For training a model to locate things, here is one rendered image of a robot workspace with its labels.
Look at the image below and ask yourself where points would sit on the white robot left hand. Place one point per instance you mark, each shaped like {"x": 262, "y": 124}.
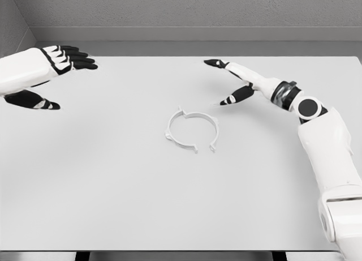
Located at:
{"x": 25, "y": 68}

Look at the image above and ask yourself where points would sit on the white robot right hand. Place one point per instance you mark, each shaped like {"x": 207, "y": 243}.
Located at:
{"x": 249, "y": 75}

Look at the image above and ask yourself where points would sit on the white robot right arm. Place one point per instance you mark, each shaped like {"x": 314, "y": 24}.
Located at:
{"x": 325, "y": 147}

